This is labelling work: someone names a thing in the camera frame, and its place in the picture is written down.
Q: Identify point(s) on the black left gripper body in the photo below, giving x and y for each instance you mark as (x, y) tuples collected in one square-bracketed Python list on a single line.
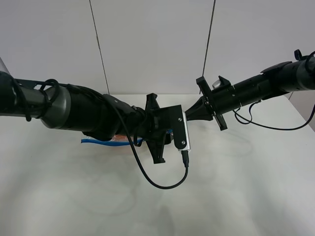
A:
[(160, 126)]

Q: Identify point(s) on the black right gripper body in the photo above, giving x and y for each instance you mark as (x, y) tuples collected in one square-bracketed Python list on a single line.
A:
[(221, 102)]

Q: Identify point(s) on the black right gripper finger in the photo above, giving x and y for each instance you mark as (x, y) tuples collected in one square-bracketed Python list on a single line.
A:
[(200, 110)]

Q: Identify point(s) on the clear zip bag blue seal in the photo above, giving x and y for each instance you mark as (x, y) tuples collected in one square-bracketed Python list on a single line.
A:
[(91, 140)]

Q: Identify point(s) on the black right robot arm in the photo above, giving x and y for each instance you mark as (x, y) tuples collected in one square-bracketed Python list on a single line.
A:
[(274, 81)]

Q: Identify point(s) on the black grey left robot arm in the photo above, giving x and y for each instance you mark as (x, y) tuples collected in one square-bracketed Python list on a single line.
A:
[(100, 116)]

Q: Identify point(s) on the orange fruit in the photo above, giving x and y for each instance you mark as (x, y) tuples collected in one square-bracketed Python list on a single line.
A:
[(120, 138)]

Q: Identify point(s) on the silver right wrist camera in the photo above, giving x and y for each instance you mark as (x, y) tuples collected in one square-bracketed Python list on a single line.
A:
[(220, 84)]

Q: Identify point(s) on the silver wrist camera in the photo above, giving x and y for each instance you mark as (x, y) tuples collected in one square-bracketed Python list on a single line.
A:
[(181, 133), (220, 84)]

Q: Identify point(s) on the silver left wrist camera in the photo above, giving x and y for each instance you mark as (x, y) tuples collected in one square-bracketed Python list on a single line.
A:
[(181, 133)]

